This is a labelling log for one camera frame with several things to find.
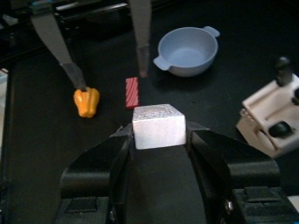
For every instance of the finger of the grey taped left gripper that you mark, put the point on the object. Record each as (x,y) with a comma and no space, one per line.
(54,38)
(140,32)

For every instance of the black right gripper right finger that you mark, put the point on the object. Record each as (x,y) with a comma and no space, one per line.
(230,166)

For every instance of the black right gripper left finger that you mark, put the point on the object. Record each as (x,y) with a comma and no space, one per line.
(98,169)

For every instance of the white speckled rice block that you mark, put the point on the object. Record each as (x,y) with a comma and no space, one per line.
(159,128)

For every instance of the light blue toy pot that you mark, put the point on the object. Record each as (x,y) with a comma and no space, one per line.
(187,51)

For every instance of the white toy knife block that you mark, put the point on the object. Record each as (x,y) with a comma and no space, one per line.
(272,116)

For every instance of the red striped toy bacon strip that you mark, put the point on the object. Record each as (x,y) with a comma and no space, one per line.
(132,92)

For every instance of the orange toy bell pepper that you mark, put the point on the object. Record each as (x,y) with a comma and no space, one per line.
(86,102)

